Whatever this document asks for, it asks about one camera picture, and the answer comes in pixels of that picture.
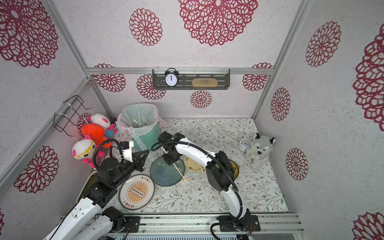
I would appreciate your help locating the grey husky plush dog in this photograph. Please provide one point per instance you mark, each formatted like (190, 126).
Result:
(259, 151)

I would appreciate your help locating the green trash bin with bag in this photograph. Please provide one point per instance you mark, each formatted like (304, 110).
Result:
(144, 119)

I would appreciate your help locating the white orange patterned plate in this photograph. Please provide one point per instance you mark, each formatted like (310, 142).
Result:
(136, 192)

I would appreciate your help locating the yellow patterned plate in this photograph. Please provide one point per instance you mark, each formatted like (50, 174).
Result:
(236, 168)

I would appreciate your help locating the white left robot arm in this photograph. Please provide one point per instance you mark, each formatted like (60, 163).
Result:
(90, 219)

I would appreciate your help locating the wooden brush on shelf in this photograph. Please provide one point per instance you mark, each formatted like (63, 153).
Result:
(205, 83)

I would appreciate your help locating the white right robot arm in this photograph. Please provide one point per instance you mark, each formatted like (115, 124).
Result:
(219, 171)

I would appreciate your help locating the black wire wall basket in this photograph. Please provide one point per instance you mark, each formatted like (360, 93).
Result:
(74, 117)

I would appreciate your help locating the white pink plush doll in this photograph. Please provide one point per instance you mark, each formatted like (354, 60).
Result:
(104, 122)

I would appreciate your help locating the small white round timer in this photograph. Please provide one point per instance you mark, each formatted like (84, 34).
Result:
(244, 144)

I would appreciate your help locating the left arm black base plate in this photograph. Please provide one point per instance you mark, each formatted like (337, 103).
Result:
(126, 224)

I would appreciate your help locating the grey wall shelf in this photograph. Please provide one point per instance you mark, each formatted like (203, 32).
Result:
(185, 80)

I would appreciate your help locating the black alarm clock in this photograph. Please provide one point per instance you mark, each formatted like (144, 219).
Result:
(171, 77)

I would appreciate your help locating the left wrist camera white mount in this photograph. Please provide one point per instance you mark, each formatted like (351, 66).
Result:
(127, 147)

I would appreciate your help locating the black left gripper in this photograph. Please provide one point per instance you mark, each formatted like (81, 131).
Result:
(140, 161)

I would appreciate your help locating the cream round plate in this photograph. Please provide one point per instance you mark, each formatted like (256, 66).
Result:
(193, 165)

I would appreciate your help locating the dark green glass plate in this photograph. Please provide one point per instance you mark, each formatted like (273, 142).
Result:
(166, 175)

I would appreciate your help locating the red orange plush toy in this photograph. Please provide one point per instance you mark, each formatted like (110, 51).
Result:
(94, 136)

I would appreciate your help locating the white plush doll yellow glasses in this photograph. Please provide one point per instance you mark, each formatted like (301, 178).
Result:
(84, 150)

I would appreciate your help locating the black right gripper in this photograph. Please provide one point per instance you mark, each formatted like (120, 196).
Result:
(171, 157)

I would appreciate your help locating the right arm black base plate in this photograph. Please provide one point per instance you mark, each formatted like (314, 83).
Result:
(241, 225)

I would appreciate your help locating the clear plastic chopstick wrapper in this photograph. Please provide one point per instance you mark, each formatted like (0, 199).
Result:
(139, 145)

